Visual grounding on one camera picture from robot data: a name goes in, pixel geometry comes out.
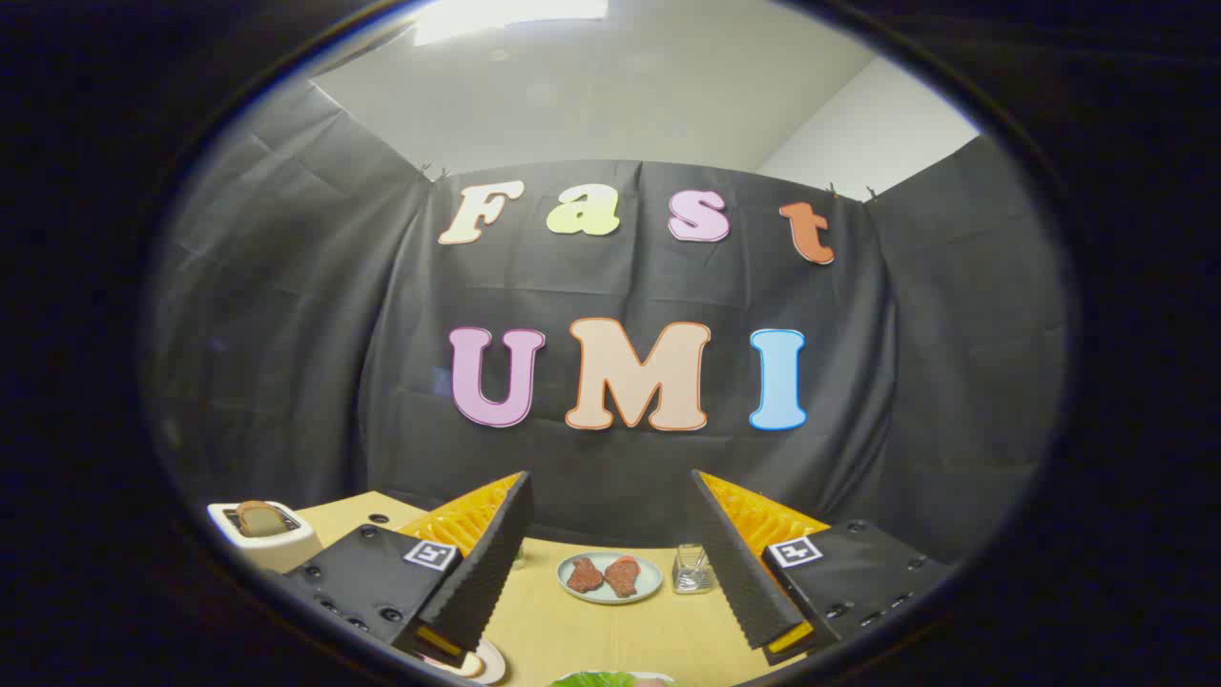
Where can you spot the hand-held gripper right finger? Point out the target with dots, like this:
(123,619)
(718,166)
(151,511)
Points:
(739,563)

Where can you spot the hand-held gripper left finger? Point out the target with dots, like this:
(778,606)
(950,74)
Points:
(496,563)

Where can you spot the green lettuce leaf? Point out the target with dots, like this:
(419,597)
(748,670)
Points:
(601,680)

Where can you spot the brown-crust toast slice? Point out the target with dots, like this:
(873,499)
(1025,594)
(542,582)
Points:
(259,518)

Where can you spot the brown meat patty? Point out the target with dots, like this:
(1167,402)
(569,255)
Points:
(584,575)
(622,576)

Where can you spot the pale blue plate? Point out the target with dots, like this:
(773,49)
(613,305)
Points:
(649,572)

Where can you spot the cream round plate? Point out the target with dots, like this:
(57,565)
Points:
(491,663)

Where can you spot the white toaster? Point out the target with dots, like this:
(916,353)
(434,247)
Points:
(281,551)

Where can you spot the ceiling light panel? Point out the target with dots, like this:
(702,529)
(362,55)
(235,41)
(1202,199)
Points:
(506,17)

